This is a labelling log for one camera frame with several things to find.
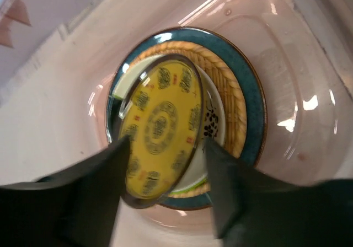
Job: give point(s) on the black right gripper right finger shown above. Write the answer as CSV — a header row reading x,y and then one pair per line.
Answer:
x,y
254,209

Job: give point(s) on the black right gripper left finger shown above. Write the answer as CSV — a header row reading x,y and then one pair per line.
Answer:
x,y
76,206

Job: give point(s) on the woven bamboo plate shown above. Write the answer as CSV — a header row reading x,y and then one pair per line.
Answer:
x,y
226,83

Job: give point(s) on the cream ceramic plate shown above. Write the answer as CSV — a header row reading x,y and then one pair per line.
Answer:
x,y
214,125

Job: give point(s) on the blue floral ceramic plate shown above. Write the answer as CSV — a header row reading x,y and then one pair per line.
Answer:
x,y
240,67

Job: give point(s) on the yellow patterned plate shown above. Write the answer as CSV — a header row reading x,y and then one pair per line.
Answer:
x,y
162,114

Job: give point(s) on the pink translucent plastic bin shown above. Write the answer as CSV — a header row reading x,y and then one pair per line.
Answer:
x,y
54,83

